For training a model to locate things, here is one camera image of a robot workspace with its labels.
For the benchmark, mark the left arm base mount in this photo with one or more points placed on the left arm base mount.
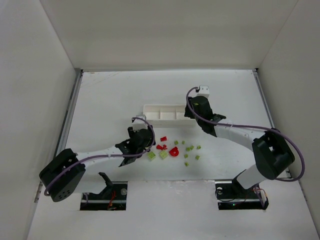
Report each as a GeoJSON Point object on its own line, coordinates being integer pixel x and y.
{"type": "Point", "coordinates": [113, 197]}

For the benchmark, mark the white three-compartment tray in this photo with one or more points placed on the white three-compartment tray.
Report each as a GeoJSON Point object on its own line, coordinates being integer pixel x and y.
{"type": "Point", "coordinates": [167, 116]}

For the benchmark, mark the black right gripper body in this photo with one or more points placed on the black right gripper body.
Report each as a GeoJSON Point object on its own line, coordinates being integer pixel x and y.
{"type": "Point", "coordinates": [200, 104]}

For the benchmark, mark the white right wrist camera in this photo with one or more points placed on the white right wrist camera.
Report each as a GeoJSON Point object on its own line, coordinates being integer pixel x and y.
{"type": "Point", "coordinates": [203, 90]}

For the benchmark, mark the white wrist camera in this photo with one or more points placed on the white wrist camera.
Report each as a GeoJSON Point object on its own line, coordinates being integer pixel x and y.
{"type": "Point", "coordinates": [203, 90]}
{"type": "Point", "coordinates": [138, 123]}

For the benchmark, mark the green square lego plate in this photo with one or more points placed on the green square lego plate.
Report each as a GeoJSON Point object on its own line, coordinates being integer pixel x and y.
{"type": "Point", "coordinates": [151, 155]}
{"type": "Point", "coordinates": [163, 154]}

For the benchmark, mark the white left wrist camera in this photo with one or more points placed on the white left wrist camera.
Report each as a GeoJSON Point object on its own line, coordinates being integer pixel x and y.
{"type": "Point", "coordinates": [138, 123]}

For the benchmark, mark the red round lego piece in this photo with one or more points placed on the red round lego piece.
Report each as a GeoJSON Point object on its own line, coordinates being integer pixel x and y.
{"type": "Point", "coordinates": [174, 152]}

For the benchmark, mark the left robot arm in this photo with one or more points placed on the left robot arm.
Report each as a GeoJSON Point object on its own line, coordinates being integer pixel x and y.
{"type": "Point", "coordinates": [63, 174]}

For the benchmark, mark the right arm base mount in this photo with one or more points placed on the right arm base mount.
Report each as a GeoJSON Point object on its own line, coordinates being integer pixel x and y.
{"type": "Point", "coordinates": [231, 195]}

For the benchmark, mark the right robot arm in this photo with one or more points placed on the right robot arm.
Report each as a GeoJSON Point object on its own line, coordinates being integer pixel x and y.
{"type": "Point", "coordinates": [271, 152]}

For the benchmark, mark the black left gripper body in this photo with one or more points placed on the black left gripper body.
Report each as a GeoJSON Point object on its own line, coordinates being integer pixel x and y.
{"type": "Point", "coordinates": [146, 136]}

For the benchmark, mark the red curved lego slope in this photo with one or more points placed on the red curved lego slope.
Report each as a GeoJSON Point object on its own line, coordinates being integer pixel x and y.
{"type": "Point", "coordinates": [164, 138]}
{"type": "Point", "coordinates": [159, 147]}

